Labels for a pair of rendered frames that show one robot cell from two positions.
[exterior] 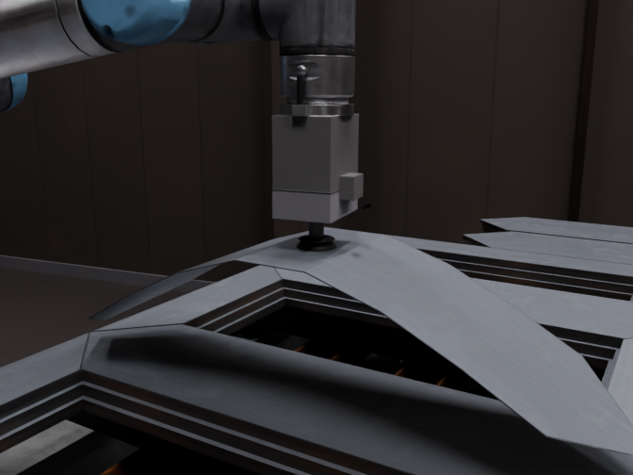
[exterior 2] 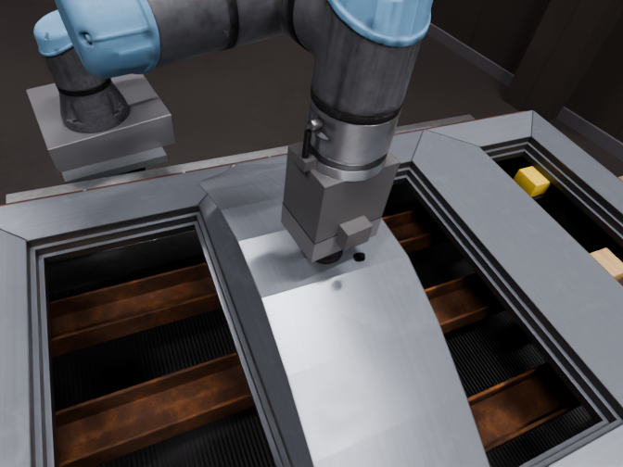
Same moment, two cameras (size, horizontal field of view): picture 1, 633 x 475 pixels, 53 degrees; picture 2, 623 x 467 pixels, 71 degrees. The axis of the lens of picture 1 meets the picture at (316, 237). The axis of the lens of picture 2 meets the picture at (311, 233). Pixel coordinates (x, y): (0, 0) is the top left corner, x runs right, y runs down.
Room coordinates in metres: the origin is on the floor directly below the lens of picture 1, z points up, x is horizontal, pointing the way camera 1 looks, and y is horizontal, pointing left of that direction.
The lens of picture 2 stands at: (0.37, -0.14, 1.41)
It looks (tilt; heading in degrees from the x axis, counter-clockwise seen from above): 48 degrees down; 29
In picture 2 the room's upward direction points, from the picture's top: 9 degrees clockwise
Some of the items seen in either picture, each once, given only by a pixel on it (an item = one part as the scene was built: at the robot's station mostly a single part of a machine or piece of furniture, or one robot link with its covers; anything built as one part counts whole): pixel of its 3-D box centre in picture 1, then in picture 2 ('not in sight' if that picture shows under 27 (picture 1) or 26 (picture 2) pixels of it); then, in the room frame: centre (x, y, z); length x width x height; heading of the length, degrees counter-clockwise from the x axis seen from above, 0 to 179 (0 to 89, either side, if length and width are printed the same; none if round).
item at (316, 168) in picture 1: (326, 159); (340, 197); (0.66, -0.01, 1.12); 0.10 x 0.09 x 0.16; 68
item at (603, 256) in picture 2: not in sight; (603, 267); (1.17, -0.36, 0.79); 0.06 x 0.05 x 0.04; 59
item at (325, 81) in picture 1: (316, 80); (348, 122); (0.66, 0.00, 1.20); 0.08 x 0.08 x 0.05
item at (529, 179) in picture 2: not in sight; (531, 181); (1.33, -0.16, 0.79); 0.06 x 0.05 x 0.04; 59
